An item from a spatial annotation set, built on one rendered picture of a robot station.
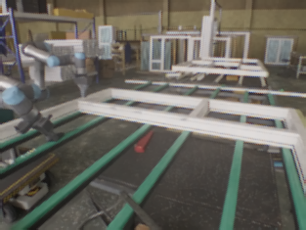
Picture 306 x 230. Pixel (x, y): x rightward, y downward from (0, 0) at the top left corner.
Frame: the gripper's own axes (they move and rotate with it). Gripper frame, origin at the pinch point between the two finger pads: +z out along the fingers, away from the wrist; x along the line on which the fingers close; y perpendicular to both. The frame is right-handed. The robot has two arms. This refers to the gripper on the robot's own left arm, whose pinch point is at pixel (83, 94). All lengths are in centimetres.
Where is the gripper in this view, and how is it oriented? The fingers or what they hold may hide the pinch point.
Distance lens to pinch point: 169.7
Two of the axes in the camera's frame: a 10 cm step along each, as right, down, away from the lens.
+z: 0.0, 9.4, 3.3
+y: 4.3, -3.0, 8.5
